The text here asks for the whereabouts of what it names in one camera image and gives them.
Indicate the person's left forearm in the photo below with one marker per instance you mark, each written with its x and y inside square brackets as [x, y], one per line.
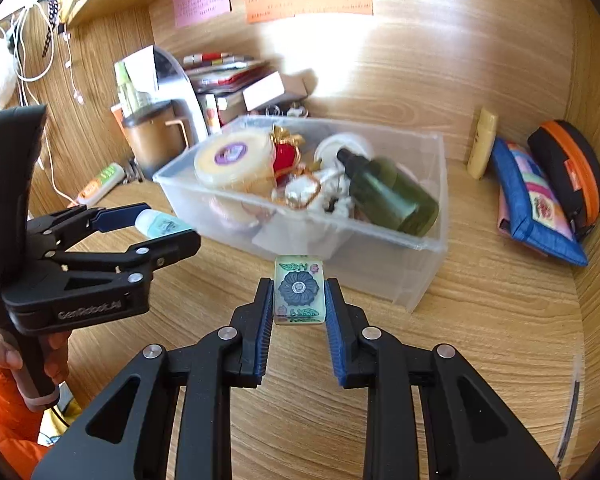
[5, 420]

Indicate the person's left hand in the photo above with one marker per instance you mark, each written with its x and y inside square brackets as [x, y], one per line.
[5, 352]

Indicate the yellow cloth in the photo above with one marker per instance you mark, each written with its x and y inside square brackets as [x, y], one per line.
[55, 430]

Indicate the white paper note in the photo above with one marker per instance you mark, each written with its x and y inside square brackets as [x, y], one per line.
[142, 70]

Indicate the orange paper note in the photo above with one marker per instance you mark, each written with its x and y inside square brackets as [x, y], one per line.
[310, 2]

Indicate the pink mesh packet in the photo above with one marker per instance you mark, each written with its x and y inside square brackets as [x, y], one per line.
[232, 215]

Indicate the small blue white bottle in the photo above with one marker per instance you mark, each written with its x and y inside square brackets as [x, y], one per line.
[160, 224]

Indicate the green white box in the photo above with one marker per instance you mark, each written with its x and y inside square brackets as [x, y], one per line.
[125, 85]

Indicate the small white box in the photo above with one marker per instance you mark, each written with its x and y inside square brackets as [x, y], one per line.
[265, 91]

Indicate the white round jar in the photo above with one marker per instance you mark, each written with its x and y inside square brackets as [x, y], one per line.
[230, 170]

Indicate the brown mug with lid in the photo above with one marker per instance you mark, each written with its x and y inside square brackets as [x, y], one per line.
[150, 145]

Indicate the clear plastic storage box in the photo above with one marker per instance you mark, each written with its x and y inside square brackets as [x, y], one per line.
[380, 270]

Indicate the white gold-trimmed pouch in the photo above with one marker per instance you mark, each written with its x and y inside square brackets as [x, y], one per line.
[300, 190]

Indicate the fruit sticker strip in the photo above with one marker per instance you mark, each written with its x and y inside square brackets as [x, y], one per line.
[211, 115]

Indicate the pink paper note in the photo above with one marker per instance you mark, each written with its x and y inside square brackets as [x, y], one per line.
[202, 0]

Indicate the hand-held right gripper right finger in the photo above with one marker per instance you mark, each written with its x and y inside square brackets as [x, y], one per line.
[337, 335]

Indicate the red white pen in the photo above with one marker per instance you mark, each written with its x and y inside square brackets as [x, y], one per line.
[207, 57]

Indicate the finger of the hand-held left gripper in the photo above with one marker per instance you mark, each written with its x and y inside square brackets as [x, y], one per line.
[170, 249]
[122, 217]

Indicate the pink flat pouch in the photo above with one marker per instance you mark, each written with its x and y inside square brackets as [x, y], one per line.
[504, 215]

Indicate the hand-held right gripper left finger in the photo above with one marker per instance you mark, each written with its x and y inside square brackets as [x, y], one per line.
[262, 330]

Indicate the orange box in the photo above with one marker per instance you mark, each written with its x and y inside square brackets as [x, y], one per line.
[117, 120]

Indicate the green flower print tile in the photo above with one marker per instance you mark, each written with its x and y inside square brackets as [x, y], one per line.
[300, 287]

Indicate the stack of booklets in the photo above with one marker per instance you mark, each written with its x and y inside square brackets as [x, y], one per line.
[220, 77]

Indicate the grey curved sheet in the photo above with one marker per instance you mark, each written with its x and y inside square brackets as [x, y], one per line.
[175, 80]

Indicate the black orange zip case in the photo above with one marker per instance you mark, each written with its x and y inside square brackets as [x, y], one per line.
[555, 160]

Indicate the red velvet pouch gold trim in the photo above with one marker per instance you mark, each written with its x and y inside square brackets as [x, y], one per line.
[285, 157]

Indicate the blue patchwork pouch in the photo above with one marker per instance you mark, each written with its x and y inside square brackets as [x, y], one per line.
[520, 200]

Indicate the wooden desktop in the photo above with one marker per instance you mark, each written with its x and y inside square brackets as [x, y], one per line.
[430, 335]

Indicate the clear plastic strip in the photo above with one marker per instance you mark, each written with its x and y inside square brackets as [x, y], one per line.
[572, 400]

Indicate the yellow sunscreen bottle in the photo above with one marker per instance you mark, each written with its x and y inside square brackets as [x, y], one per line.
[482, 145]

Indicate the metal clip tool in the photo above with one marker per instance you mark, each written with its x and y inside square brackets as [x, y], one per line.
[135, 170]

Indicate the green spray bottle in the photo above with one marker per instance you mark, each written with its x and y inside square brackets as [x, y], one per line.
[395, 195]

